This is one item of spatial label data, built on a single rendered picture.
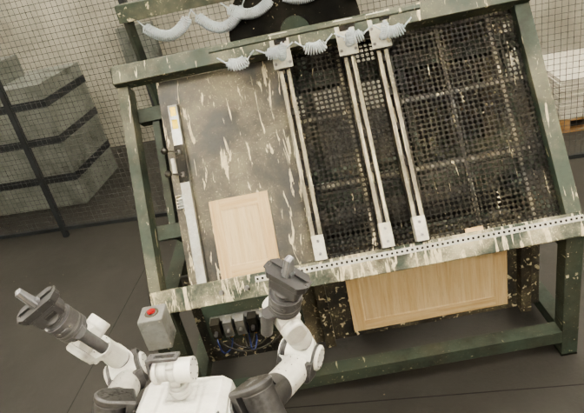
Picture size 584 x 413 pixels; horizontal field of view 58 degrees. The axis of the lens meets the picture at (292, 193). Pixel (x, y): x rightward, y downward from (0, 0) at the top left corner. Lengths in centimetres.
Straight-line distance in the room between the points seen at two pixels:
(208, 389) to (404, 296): 182
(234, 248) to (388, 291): 93
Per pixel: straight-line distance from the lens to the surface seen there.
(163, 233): 291
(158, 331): 266
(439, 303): 323
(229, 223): 278
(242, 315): 271
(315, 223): 271
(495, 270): 321
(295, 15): 334
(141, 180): 288
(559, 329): 335
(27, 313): 160
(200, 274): 278
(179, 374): 147
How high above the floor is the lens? 242
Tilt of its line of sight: 26 degrees down
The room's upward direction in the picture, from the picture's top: 12 degrees counter-clockwise
